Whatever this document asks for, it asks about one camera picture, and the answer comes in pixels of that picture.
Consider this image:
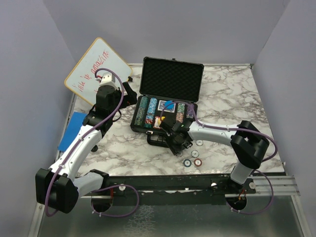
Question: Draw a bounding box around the red playing card deck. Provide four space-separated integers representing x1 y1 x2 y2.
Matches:
154 116 161 129

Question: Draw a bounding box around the blue round dealer button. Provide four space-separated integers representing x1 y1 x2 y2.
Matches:
164 101 174 111

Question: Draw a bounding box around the black poker set case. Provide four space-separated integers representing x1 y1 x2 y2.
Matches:
130 57 204 147

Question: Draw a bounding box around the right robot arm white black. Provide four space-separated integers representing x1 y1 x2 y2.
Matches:
159 118 270 193

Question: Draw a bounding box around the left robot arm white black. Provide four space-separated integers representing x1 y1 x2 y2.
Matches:
35 82 137 217

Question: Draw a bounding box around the green red chip stack row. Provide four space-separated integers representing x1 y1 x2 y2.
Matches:
176 103 185 123

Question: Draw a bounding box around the white poker chip upper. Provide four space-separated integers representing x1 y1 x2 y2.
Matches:
196 140 203 146

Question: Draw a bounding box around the blue playing card deck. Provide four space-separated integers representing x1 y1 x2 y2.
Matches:
158 100 175 113

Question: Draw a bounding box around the green white poker chip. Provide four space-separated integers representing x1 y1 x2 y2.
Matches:
191 150 199 158

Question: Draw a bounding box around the red poker chip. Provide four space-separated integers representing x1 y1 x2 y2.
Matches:
194 158 202 167

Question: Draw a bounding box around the purple blue chip stack row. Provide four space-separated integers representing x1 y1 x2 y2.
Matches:
186 104 195 119

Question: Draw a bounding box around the blue flat sheet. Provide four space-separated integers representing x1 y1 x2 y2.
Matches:
58 112 86 152

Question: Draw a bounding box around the red black marker cap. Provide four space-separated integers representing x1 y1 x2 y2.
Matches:
91 146 98 152

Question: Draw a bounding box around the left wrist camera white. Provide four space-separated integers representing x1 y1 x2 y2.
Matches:
99 73 117 89

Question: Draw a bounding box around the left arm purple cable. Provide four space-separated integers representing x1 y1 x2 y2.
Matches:
44 68 124 217

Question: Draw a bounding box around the whiteboard with yellow frame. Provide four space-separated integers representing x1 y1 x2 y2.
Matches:
64 38 132 105

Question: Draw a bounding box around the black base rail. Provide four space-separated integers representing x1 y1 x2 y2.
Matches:
90 174 256 206

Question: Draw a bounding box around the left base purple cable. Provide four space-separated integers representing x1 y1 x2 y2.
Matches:
90 183 140 218

